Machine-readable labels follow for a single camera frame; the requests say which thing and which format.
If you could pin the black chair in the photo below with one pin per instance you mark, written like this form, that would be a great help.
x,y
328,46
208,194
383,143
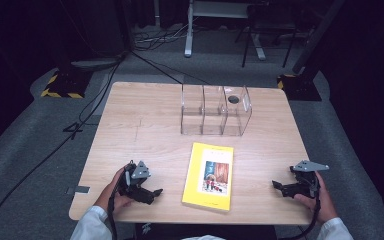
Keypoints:
x,y
270,26

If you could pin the grey tape strip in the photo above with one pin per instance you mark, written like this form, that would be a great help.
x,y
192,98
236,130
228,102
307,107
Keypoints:
x,y
80,189

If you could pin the dark slanted stand pole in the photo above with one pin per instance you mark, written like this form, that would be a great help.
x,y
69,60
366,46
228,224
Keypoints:
x,y
316,36

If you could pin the person's left hand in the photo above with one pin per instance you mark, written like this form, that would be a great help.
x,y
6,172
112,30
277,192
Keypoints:
x,y
111,196

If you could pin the black stand base striped edge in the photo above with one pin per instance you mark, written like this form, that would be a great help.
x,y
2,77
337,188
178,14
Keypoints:
x,y
301,88
68,85

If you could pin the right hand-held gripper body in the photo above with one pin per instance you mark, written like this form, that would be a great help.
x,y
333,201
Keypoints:
x,y
308,183

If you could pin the person's right hand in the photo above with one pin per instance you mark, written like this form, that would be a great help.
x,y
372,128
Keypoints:
x,y
325,206

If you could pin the white desk frame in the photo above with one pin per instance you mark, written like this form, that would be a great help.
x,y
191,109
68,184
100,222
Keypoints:
x,y
189,33

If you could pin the clear acrylic book rack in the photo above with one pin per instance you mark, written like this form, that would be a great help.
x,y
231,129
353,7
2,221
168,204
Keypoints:
x,y
213,125

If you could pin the yellow book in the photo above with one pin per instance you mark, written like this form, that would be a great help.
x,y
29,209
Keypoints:
x,y
196,166

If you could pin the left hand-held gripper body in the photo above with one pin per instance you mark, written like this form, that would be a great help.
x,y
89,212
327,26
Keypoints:
x,y
136,176

